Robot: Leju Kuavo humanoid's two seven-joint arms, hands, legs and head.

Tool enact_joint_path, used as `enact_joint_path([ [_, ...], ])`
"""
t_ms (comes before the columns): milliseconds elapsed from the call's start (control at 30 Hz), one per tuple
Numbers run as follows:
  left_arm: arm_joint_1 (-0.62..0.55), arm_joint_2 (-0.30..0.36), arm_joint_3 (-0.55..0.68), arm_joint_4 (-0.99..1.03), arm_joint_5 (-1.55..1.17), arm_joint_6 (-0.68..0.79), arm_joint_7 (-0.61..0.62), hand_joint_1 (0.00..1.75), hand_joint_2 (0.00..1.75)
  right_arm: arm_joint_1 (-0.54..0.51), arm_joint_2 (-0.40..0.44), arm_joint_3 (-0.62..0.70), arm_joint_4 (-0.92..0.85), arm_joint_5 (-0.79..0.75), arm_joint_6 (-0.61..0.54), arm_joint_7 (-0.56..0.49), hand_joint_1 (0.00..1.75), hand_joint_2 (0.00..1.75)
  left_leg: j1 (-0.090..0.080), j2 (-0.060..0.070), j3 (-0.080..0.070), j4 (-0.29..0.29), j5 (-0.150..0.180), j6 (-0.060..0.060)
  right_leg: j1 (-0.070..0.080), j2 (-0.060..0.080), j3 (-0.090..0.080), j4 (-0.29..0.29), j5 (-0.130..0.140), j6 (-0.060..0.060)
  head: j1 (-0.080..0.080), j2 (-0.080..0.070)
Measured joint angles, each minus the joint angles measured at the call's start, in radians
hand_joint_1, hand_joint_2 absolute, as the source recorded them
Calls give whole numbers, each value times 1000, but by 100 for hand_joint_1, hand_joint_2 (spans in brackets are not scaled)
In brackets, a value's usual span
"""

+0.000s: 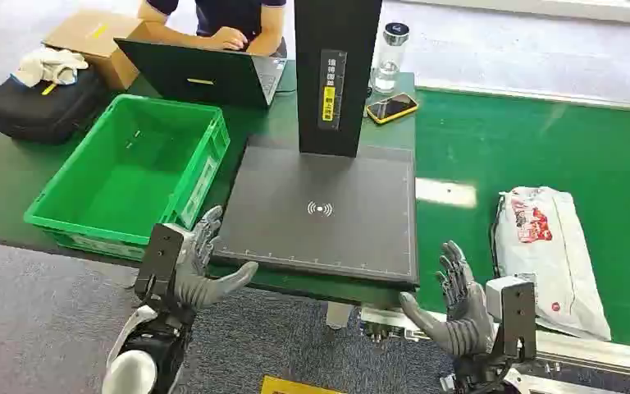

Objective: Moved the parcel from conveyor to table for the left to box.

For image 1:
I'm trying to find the black zip case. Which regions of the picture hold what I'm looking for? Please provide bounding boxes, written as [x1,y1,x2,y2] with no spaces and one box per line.
[0,67,110,145]

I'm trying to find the white cloth gloves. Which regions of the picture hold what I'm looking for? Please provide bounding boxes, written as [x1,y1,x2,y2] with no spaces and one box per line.
[11,47,90,89]

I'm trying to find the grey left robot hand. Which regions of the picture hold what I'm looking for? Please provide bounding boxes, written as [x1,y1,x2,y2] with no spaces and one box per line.
[175,204,259,312]

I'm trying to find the black scanner column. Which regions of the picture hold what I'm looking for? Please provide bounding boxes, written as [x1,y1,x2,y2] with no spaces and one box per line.
[294,0,384,158]

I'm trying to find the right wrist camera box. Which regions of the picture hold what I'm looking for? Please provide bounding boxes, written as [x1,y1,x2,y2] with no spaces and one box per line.
[485,275,538,360]

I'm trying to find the person's right hand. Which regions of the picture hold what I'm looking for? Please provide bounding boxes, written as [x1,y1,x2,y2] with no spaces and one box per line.
[208,25,249,52]

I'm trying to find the person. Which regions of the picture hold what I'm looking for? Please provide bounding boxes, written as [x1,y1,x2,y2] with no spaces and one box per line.
[136,0,288,58]

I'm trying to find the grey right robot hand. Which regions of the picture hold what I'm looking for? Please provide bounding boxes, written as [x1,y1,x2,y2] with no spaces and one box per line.
[399,241,496,360]

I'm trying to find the brown cardboard box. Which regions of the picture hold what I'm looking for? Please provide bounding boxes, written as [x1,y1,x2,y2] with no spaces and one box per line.
[43,9,153,91]

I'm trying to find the clear glass water bottle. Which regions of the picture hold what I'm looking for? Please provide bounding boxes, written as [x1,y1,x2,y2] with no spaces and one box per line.
[372,21,411,94]

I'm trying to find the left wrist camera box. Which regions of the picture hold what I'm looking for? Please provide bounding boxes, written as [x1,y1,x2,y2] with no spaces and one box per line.
[134,222,187,312]

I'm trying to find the aluminium conveyor frame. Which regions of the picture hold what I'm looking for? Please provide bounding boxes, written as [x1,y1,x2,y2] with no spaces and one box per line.
[358,78,630,394]

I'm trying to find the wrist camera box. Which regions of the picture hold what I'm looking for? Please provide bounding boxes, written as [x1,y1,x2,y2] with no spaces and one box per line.
[485,275,538,360]
[134,222,187,312]

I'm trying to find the yellow floor marker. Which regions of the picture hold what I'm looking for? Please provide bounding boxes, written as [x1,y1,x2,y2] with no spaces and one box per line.
[260,375,345,394]

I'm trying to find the green plastic crate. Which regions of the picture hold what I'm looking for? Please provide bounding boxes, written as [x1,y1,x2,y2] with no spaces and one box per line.
[23,93,232,262]

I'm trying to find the phone in yellow case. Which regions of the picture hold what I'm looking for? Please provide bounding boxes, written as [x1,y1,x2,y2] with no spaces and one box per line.
[365,92,420,126]

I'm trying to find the black laptop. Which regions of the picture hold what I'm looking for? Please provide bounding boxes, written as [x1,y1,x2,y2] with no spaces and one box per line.
[115,38,289,110]

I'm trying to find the white plastic parcel bag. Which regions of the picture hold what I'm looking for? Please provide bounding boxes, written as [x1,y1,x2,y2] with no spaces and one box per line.
[491,186,613,342]

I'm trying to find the pale table leg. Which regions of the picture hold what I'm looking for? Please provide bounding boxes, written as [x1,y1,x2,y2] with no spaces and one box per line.
[326,301,355,331]

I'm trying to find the black scanner platform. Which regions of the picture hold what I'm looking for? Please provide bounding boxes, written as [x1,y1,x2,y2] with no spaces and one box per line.
[208,144,420,289]

